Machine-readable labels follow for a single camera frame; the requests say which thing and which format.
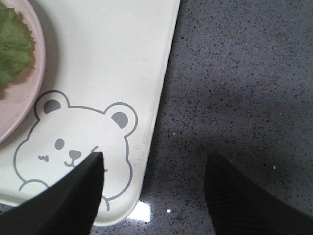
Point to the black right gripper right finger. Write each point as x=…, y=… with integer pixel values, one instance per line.
x=238, y=206

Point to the cream bear print tray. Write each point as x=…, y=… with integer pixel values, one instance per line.
x=104, y=71

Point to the pink round plate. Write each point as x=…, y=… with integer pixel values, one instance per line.
x=17, y=97

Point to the green lettuce leaf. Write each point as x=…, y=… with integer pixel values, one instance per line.
x=16, y=49

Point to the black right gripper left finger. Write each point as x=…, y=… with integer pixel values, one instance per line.
x=69, y=207

